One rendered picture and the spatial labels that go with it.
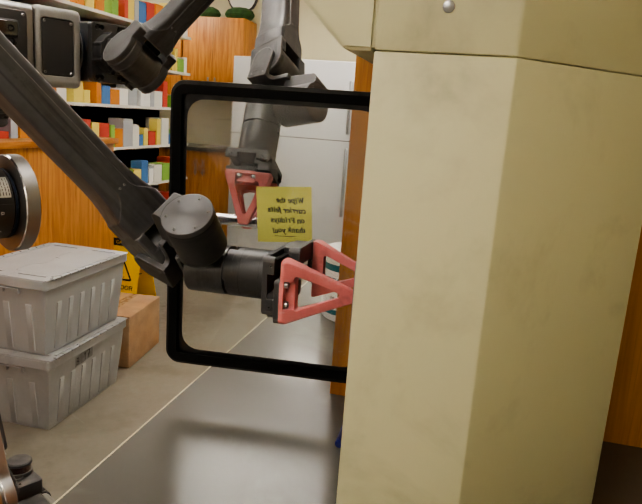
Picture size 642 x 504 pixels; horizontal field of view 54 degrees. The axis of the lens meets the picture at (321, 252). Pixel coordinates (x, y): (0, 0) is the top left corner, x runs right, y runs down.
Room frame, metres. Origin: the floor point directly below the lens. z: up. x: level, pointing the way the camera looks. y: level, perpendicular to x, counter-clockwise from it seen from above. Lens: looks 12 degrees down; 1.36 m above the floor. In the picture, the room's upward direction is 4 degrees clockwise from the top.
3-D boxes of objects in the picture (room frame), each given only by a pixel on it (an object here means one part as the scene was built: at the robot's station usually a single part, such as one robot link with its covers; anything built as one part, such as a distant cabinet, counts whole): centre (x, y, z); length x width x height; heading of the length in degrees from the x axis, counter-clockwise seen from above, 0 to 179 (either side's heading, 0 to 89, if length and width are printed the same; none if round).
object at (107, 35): (1.37, 0.45, 1.45); 0.09 x 0.08 x 0.12; 139
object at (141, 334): (3.29, 1.07, 0.14); 0.41 x 0.32 x 0.28; 173
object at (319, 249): (0.72, -0.01, 1.18); 0.09 x 0.07 x 0.07; 75
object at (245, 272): (0.70, 0.07, 1.17); 0.10 x 0.07 x 0.07; 165
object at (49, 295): (2.69, 1.17, 0.49); 0.60 x 0.42 x 0.33; 167
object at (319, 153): (0.85, 0.06, 1.19); 0.30 x 0.01 x 0.40; 83
